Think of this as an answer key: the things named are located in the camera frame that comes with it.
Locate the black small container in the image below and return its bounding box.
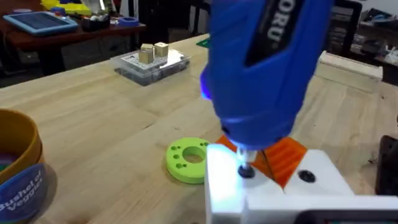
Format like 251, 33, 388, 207
80, 14, 111, 32

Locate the blue tape roll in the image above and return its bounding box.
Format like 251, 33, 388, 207
118, 16, 140, 27

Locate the blue electric screwdriver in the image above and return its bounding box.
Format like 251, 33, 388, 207
200, 0, 335, 179

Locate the yellow tub with blue label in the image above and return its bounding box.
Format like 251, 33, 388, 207
0, 108, 48, 224

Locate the left gripper white and orange right finger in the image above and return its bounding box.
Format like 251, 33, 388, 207
264, 136, 356, 197

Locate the dark wooden side table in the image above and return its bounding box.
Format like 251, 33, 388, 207
0, 0, 147, 77

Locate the black box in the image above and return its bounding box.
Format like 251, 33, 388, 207
374, 134, 398, 197

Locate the black chair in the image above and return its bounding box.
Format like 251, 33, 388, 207
325, 0, 364, 57

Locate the left gripper white and orange left finger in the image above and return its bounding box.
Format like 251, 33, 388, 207
205, 135, 285, 224

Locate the yellow board with blocks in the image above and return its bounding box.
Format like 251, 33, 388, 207
40, 0, 93, 17

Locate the green cutting mat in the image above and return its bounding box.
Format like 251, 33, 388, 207
195, 37, 211, 49

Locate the pale wooden plank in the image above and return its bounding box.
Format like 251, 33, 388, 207
315, 50, 384, 91

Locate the blue flat tray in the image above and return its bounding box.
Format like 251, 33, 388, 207
2, 11, 79, 37

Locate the clear plastic parts box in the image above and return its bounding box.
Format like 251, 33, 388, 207
109, 48, 192, 87

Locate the green disc with holes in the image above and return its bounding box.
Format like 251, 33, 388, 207
165, 136, 211, 185

